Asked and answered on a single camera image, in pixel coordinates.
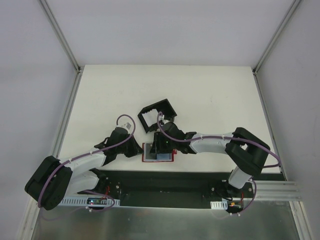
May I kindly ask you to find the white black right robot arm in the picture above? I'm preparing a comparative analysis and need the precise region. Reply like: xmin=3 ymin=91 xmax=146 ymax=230
xmin=150 ymin=121 xmax=270 ymax=198

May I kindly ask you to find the right aluminium frame post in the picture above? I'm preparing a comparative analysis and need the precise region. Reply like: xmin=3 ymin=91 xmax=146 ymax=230
xmin=252 ymin=0 xmax=303 ymax=76

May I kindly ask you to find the white cable duct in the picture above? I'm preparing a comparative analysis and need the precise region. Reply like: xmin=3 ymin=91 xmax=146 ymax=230
xmin=210 ymin=200 xmax=228 ymax=210
xmin=58 ymin=196 xmax=121 ymax=208

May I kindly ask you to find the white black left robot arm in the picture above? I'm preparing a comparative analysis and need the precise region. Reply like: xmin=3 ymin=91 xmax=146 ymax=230
xmin=24 ymin=126 xmax=144 ymax=211

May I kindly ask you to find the aluminium frame post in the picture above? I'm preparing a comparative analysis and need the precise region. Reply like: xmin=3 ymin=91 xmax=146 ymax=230
xmin=37 ymin=0 xmax=82 ymax=73
xmin=252 ymin=0 xmax=303 ymax=76

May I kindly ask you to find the right white cable duct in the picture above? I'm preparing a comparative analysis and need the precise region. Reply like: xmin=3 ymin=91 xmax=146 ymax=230
xmin=210 ymin=200 xmax=228 ymax=210

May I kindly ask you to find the left white cable duct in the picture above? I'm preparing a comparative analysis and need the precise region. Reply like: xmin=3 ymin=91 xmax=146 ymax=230
xmin=58 ymin=196 xmax=121 ymax=208

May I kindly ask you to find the red leather card holder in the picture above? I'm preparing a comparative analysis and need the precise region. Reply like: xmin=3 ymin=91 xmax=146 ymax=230
xmin=142 ymin=142 xmax=177 ymax=163

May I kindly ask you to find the black card box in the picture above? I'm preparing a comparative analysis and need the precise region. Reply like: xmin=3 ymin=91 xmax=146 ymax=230
xmin=137 ymin=98 xmax=177 ymax=133

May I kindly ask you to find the aluminium front rail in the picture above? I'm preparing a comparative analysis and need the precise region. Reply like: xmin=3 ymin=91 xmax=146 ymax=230
xmin=255 ymin=180 xmax=302 ymax=202

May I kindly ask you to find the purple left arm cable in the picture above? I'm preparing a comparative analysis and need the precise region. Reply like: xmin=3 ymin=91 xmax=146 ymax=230
xmin=37 ymin=114 xmax=137 ymax=215

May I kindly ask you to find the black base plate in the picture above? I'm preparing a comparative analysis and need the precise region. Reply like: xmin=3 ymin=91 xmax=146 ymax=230
xmin=76 ymin=169 xmax=254 ymax=208

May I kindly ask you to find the left aluminium frame post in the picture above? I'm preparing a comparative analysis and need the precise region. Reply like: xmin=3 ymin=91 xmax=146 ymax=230
xmin=37 ymin=0 xmax=82 ymax=73

